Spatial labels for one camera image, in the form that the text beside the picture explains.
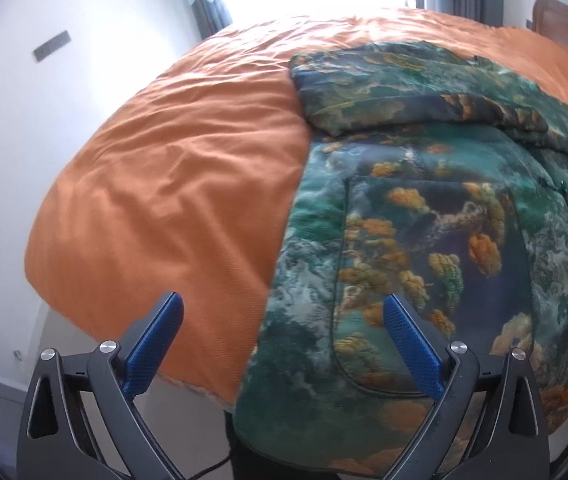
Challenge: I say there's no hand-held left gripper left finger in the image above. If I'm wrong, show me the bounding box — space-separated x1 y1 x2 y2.
16 291 185 480

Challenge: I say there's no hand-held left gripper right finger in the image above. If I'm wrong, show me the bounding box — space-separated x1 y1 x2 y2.
383 294 549 480

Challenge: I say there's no green printed padded jacket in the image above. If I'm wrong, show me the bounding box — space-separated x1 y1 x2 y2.
231 42 568 477

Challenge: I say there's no orange bedspread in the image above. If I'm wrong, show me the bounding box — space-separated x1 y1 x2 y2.
24 7 568 407

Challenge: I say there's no black floor cable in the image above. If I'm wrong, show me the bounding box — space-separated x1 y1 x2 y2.
188 452 235 480

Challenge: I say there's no grey wall switch panel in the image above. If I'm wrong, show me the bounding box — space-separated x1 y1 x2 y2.
33 31 72 64

